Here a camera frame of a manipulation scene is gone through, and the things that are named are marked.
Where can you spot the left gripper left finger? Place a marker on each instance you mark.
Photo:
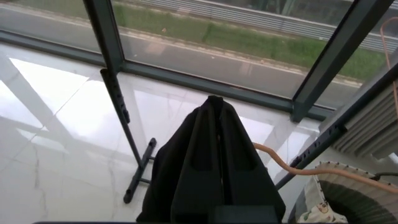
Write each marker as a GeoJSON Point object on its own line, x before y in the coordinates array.
{"type": "Point", "coordinates": [199, 174]}

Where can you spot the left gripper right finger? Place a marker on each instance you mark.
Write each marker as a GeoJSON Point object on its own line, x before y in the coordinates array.
{"type": "Point", "coordinates": [245, 180]}

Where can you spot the black garment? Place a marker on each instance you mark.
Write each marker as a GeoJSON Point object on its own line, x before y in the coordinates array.
{"type": "Point", "coordinates": [158, 186]}

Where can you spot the pink clothes hanger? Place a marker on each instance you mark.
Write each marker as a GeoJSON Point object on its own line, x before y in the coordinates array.
{"type": "Point", "coordinates": [317, 171]}

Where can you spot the black clothes rack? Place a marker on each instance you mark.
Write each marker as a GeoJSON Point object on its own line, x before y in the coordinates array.
{"type": "Point", "coordinates": [116, 99]}

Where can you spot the white laundry basket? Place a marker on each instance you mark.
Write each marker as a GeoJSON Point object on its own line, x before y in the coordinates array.
{"type": "Point", "coordinates": [357, 199]}

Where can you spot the cream printed garment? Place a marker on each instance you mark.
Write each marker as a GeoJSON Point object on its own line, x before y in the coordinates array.
{"type": "Point", "coordinates": [317, 211]}

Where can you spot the window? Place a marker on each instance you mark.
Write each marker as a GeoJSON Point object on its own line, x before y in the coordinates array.
{"type": "Point", "coordinates": [217, 46]}

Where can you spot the beige curtain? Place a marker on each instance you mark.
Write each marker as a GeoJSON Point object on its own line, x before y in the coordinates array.
{"type": "Point", "coordinates": [370, 124]}

